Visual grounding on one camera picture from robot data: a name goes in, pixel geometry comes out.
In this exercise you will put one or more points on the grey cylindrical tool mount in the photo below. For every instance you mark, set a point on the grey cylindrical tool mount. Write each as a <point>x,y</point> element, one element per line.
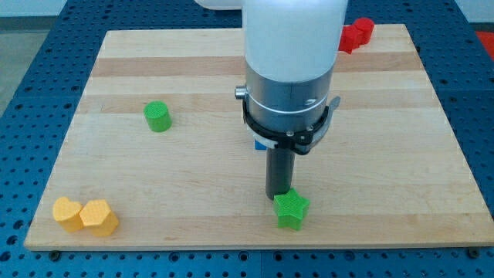
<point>287,115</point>

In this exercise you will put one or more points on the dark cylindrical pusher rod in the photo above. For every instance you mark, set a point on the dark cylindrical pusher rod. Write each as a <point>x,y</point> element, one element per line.
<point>279,171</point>

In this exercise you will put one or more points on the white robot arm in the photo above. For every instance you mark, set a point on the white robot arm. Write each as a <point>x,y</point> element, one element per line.
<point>290,51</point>

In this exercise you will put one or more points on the green star block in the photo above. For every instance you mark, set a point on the green star block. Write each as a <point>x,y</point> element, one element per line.
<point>291,209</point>

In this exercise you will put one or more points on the red star block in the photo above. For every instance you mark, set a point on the red star block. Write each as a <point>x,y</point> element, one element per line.
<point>350,39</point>

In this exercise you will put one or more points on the blue block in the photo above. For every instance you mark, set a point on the blue block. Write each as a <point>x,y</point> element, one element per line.
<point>259,146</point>

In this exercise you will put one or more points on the red cylinder block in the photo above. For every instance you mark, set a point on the red cylinder block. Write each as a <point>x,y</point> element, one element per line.
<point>366,27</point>

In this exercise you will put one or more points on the wooden board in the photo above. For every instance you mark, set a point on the wooden board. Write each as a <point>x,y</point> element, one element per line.
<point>388,174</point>

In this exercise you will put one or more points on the green cylinder block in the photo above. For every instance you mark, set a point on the green cylinder block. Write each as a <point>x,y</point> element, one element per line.
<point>157,116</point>

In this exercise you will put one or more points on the yellow hexagon block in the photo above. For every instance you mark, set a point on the yellow hexagon block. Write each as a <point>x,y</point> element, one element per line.
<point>98,217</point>

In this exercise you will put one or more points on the yellow heart block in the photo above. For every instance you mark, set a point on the yellow heart block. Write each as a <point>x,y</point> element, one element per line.
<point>67,214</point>

